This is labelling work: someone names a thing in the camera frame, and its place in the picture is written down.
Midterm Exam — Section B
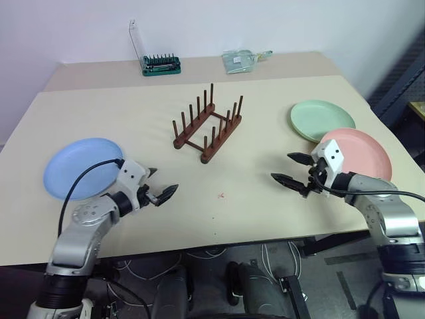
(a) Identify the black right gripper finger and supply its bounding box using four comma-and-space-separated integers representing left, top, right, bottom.
270, 172, 308, 197
286, 152, 315, 166

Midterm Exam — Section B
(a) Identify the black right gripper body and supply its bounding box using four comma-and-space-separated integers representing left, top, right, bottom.
301, 158, 330, 199

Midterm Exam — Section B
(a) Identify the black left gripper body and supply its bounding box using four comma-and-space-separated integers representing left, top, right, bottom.
136, 183, 160, 209

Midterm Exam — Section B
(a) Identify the wooden dish rack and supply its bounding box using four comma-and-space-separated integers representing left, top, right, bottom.
172, 82, 246, 164

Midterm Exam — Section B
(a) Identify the green plate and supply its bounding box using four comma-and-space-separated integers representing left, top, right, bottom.
290, 99, 357, 144

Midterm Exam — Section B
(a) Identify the red plate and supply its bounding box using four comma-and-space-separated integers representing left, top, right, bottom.
317, 128, 394, 182

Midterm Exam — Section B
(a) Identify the blue plate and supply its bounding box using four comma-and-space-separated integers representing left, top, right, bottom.
43, 137, 123, 201

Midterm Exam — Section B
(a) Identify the dark rounded robot leg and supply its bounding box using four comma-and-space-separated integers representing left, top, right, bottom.
225, 261, 295, 319
155, 265, 194, 319

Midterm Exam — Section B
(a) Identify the green screwdriver bit case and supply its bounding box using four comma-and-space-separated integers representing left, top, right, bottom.
128, 19, 183, 78

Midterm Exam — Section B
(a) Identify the clear plastic packet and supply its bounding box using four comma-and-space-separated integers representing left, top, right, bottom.
221, 49, 274, 75

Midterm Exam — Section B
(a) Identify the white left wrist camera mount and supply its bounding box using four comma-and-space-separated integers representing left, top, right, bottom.
114, 159, 149, 211

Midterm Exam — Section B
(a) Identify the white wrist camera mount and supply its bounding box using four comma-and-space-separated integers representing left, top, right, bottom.
311, 139, 344, 197
114, 159, 149, 211

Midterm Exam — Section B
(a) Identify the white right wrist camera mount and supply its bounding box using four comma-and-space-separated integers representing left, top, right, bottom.
311, 139, 344, 197

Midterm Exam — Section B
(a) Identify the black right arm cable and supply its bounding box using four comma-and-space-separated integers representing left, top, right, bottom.
312, 167, 425, 202

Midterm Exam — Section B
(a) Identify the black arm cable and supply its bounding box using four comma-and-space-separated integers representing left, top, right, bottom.
57, 158, 126, 239
312, 167, 425, 202

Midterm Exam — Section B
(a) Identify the black table frame bar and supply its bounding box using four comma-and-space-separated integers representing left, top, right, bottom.
297, 231, 372, 258

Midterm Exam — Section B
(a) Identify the white cable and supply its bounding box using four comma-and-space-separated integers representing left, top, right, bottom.
114, 245, 235, 287
259, 240, 303, 277

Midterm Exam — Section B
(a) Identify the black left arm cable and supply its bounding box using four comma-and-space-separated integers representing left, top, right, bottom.
57, 158, 126, 239

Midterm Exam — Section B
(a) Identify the black metal bracket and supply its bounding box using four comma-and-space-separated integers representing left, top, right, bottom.
278, 274, 311, 319

